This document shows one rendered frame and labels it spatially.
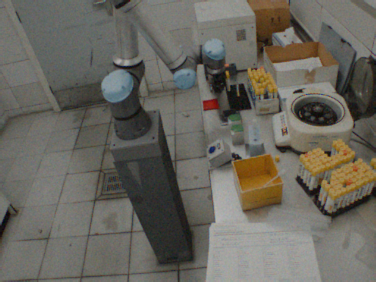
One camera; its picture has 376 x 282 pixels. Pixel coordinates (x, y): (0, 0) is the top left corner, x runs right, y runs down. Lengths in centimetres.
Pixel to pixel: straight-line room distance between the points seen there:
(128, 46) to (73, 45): 191
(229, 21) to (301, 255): 107
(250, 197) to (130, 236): 128
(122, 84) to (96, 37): 189
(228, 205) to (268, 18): 126
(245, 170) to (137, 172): 46
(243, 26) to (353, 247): 107
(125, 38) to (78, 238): 147
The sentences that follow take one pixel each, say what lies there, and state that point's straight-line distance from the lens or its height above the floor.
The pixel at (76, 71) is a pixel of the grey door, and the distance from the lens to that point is 322.
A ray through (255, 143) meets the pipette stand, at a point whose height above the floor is 98.
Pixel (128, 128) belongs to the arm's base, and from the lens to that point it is 123.
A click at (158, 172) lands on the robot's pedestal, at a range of 134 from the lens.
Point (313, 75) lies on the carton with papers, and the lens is 146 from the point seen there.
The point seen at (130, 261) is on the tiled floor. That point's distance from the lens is 206.
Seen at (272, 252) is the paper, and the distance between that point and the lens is 96.
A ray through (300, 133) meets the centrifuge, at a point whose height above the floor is 98.
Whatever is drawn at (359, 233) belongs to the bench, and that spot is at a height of 87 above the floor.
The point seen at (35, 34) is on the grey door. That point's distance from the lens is 317.
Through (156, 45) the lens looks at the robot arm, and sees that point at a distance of 105.
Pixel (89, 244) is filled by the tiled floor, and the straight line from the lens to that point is 222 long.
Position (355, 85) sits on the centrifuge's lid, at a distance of 134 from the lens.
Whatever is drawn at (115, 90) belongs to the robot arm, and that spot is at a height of 117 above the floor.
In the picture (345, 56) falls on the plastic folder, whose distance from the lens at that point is 153.
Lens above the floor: 174
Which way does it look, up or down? 41 degrees down
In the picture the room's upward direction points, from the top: 11 degrees counter-clockwise
